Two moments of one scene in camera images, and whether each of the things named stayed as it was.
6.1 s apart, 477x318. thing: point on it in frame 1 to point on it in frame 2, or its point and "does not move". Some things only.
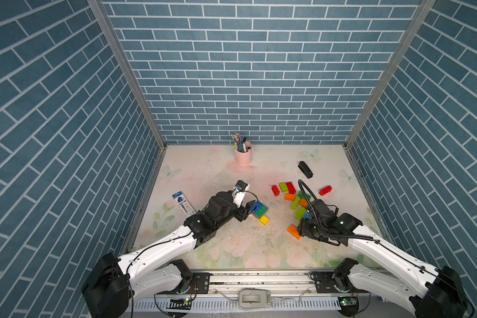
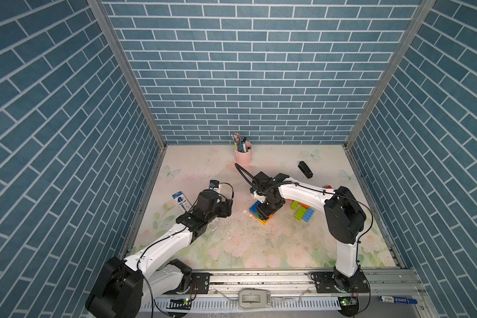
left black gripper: (242, 212) to (226, 209)
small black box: (305, 169) does not move
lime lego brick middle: (295, 203) does not move
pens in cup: (241, 146) does not move
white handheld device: (254, 298) does not move
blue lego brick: (258, 204) does not move
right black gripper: (303, 229) to (262, 213)
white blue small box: (183, 203) does not move
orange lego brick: (293, 230) to (264, 221)
